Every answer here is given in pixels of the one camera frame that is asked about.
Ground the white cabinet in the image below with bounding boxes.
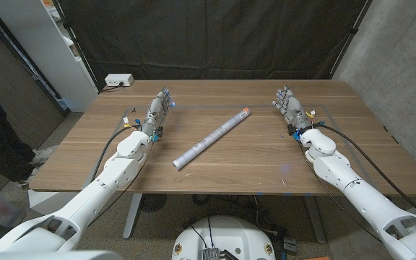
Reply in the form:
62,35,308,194
0,0,99,113

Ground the grey tape outline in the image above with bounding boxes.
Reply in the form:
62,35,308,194
81,103,381,192

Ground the white wrapping paper roll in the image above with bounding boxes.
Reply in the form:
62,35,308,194
172,107,251,171

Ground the grey power adapter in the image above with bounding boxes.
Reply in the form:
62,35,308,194
282,237,298,254

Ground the clear plastic bin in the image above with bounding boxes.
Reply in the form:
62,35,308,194
0,187,27,228

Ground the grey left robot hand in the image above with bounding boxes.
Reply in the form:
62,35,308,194
139,86,176,140

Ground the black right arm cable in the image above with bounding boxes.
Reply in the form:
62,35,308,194
314,122,416,220

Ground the black backdrop stand pole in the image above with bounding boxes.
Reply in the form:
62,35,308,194
51,0,103,92
329,0,374,79

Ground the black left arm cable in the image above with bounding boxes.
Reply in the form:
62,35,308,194
90,124,142,183

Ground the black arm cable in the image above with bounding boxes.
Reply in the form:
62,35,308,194
90,124,142,183
314,122,416,220

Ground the white power strip box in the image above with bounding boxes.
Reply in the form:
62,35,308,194
104,73,135,87

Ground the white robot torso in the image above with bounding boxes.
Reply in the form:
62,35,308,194
171,215,277,260

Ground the black backdrop curtain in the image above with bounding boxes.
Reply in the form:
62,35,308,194
55,0,370,81

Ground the grey table leg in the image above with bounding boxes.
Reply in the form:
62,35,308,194
122,194,143,240
303,196,327,245

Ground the black round fan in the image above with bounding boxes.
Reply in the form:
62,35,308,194
139,194,168,214

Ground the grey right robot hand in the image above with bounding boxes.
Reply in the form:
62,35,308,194
272,84,316,137

